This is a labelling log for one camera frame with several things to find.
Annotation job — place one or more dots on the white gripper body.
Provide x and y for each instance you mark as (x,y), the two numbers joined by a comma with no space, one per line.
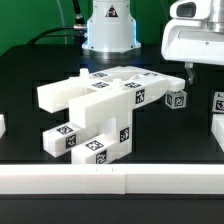
(191,41)

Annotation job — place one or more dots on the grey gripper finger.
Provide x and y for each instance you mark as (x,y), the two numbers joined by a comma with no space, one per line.
(189,70)

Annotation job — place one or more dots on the white tagged block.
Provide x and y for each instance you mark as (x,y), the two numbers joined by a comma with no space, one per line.
(218,102)

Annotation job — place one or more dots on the white chair back frame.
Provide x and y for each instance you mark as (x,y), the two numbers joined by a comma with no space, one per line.
(112,93)

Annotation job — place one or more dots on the white chair seat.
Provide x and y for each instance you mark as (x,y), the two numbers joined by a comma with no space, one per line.
(116,130)

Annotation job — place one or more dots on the white tagged cube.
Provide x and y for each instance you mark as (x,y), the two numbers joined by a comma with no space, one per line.
(176,100)

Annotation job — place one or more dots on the white part right edge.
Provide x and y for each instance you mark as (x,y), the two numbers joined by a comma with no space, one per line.
(217,129)

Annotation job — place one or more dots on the white part edge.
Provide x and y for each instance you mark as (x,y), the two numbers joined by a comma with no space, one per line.
(2,125)
(217,129)

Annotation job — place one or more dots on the white part left edge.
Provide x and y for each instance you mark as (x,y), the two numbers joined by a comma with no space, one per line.
(2,125)

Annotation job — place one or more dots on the white front rail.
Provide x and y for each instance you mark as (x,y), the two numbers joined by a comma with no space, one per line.
(112,179)

